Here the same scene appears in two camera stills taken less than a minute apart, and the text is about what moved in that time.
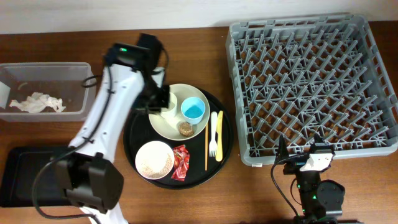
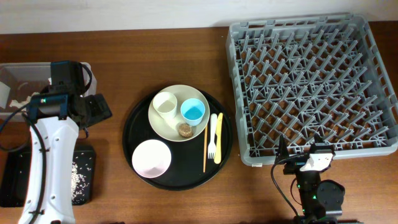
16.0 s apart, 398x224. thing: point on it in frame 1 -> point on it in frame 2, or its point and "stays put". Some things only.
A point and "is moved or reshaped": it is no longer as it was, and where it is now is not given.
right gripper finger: x=317 y=139 stays put
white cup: x=170 y=111 stays put
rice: x=147 y=172 is moved or reshaped
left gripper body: x=157 y=101 -> x=97 y=108
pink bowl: x=154 y=160 stays put
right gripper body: x=296 y=167 stays put
